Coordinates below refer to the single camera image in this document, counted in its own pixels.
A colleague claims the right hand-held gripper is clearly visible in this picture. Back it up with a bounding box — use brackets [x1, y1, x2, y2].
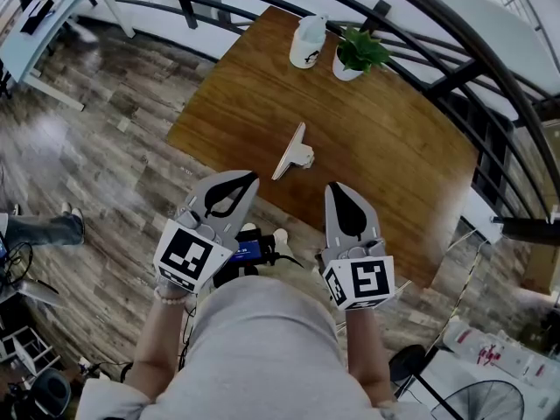
[322, 182, 396, 312]

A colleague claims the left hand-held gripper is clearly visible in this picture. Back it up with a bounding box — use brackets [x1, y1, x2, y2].
[152, 170, 261, 296]

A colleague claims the person's right forearm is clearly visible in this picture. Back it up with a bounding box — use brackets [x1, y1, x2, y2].
[345, 308, 395, 406]

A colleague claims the person's left forearm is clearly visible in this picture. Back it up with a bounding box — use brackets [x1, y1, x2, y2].
[126, 297, 193, 400]

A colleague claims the person's left hand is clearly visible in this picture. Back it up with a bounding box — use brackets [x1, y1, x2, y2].
[153, 275, 194, 301]

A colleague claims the black device with blue screen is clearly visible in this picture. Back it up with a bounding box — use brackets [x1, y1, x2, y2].
[213, 228, 279, 286]

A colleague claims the black cubby shelf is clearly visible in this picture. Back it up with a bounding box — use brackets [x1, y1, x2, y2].
[437, 94, 515, 218]

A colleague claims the person's grey shirt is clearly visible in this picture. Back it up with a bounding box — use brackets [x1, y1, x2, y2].
[78, 276, 434, 420]

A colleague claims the green plant in white pot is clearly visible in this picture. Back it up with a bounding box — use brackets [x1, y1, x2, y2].
[332, 26, 391, 81]

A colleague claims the white bottle with penguin print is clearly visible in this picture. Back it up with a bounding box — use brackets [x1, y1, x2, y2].
[288, 13, 329, 68]

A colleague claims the white plastic bag red print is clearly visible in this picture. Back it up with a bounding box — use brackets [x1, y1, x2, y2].
[441, 317, 557, 380]

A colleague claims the cardboard box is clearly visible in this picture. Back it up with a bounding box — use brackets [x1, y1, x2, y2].
[522, 242, 560, 295]

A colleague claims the black standing fan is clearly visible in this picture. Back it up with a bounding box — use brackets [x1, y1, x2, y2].
[388, 343, 526, 420]

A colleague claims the black round stool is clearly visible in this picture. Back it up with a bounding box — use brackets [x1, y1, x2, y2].
[30, 367, 74, 419]

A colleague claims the black flat device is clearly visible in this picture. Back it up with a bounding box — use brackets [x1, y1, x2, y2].
[19, 0, 56, 34]

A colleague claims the pale bead bracelet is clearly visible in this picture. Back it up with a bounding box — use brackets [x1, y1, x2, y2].
[152, 287, 190, 306]

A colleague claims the white cable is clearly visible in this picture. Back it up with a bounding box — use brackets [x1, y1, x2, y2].
[393, 227, 478, 297]

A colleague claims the yellow black striped cable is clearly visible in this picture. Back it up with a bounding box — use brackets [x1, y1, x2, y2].
[437, 251, 482, 345]

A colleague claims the white wire rack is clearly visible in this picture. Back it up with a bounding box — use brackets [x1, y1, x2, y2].
[0, 325, 62, 375]

